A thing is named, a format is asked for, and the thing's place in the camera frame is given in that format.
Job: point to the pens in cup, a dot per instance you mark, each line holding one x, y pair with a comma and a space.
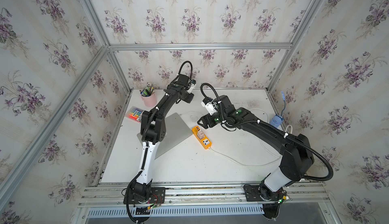
147, 91

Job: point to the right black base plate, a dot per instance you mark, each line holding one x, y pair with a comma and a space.
261, 192

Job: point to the silver laptop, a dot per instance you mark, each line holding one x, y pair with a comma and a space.
177, 132

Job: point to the pink pen cup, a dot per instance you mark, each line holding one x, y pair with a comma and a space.
150, 100

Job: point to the aluminium mounting rail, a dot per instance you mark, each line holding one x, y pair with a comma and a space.
199, 193

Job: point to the orange power strip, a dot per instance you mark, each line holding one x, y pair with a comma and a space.
205, 142

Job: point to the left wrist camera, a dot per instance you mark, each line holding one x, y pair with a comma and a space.
192, 85

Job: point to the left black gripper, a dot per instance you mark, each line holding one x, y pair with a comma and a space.
190, 98

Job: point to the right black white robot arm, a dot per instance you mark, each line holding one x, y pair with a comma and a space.
297, 156

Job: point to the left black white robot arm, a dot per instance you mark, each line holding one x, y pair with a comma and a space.
153, 131

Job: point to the white charger adapter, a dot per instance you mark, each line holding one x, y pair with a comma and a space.
200, 135

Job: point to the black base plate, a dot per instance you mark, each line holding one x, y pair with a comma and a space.
261, 192
156, 196

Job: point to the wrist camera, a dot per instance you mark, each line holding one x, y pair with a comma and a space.
192, 85
210, 106

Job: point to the colourful sticky note pad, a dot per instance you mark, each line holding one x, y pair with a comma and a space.
135, 114

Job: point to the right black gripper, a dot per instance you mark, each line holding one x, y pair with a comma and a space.
207, 117

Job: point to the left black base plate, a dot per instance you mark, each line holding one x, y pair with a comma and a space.
156, 196

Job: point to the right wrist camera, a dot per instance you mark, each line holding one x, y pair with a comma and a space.
210, 106

